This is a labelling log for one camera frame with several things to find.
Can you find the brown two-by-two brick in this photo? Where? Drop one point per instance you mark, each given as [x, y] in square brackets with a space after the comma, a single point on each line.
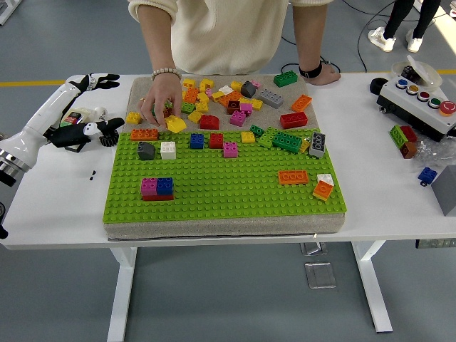
[167, 112]

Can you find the white push-button control box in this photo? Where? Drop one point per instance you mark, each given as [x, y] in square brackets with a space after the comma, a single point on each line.
[413, 107]

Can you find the blue sloped brick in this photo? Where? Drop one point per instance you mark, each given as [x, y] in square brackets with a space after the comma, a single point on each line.
[165, 186]

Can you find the grey two-by-four brick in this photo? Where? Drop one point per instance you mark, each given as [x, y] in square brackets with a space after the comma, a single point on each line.
[270, 98]
[317, 144]

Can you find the black gear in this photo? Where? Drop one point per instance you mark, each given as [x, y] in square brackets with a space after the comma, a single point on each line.
[109, 140]

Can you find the clear plastic bag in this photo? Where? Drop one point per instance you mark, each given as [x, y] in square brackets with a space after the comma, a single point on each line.
[432, 153]

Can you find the blue brick with keyring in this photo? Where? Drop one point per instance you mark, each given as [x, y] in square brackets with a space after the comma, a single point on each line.
[427, 174]

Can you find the pink two-by-two brick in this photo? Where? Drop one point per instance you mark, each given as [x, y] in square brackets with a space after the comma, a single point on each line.
[230, 150]
[149, 186]
[246, 108]

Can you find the small black fragments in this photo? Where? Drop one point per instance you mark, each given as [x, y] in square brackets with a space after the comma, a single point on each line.
[92, 174]

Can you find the small clear plastic case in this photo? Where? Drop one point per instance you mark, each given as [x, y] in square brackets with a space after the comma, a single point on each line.
[311, 248]

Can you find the small yellow brick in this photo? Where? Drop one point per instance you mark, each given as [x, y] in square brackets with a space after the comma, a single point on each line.
[305, 146]

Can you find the person's right forearm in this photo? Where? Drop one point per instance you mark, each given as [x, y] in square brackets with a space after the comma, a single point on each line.
[156, 39]

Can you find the red curved brick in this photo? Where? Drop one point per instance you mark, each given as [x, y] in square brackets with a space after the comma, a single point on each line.
[209, 122]

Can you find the lime green two-by-four brick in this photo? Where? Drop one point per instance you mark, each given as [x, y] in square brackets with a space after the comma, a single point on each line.
[187, 107]

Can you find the magenta two-by-two brick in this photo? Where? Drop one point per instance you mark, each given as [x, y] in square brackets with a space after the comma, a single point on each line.
[238, 118]

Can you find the dark green two-by-four brick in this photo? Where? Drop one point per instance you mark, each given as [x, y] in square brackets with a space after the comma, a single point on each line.
[286, 78]
[287, 142]

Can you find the grey box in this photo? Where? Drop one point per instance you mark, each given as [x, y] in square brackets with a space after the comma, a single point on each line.
[447, 192]

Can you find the yellow curved brick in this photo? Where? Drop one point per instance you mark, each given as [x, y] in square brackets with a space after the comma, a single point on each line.
[177, 124]

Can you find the white two-by-two brick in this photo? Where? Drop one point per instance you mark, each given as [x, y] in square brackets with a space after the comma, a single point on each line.
[168, 150]

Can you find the white desk frame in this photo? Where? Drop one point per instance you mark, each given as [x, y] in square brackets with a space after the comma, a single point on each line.
[4, 18]

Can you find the person's left hand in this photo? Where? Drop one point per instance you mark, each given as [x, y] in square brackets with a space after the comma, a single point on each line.
[324, 76]

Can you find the blue two-by-two brick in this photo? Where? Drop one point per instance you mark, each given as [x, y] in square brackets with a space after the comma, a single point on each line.
[197, 141]

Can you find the beige switch box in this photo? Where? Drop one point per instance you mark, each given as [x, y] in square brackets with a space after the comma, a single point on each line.
[76, 115]

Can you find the orange two-by-four brick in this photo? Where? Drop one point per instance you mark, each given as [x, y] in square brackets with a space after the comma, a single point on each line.
[144, 134]
[301, 103]
[293, 177]

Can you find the person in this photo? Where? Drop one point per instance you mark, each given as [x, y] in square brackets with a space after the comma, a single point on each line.
[228, 35]

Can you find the large orange brick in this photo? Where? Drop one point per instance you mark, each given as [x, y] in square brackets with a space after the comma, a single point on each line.
[231, 97]

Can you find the large clear plastic case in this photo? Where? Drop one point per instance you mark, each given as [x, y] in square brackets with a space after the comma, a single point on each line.
[320, 276]

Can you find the table height control panel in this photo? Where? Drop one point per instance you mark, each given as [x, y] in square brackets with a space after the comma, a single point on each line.
[434, 244]

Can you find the black wristband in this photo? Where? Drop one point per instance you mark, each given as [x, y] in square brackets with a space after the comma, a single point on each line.
[310, 73]

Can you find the dark grey sloped brick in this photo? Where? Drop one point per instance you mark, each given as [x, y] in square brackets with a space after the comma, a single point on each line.
[248, 89]

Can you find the clear plastic container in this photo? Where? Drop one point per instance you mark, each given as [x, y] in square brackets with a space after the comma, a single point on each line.
[429, 76]

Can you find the red two-by-two brick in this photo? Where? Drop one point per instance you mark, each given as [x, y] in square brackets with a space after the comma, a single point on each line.
[216, 140]

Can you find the person's left forearm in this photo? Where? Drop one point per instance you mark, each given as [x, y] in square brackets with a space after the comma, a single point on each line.
[310, 39]

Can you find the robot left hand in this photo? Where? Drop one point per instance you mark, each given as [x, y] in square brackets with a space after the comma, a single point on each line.
[42, 114]

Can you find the orange and yellow brick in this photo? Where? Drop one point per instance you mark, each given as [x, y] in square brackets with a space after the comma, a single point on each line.
[322, 190]

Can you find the yellow L-shaped brick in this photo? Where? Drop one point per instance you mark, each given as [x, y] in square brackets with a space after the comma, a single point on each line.
[206, 83]

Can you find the white table leg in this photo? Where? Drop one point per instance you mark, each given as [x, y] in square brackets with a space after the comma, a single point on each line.
[372, 285]
[121, 295]

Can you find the small pink brick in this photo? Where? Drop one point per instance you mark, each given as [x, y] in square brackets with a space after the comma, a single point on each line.
[208, 92]
[255, 84]

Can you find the person's right hand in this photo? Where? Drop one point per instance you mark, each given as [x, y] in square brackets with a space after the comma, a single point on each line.
[162, 94]

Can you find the red two-by-four brick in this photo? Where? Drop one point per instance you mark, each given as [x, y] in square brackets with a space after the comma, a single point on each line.
[293, 120]
[156, 197]

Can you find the small dark green brick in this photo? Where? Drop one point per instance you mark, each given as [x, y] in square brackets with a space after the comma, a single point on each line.
[256, 130]

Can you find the green studded baseplate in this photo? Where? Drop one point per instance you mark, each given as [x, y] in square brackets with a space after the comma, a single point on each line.
[249, 203]

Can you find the yellow two-by-two brick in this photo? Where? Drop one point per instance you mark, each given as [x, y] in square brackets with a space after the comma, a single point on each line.
[133, 118]
[248, 137]

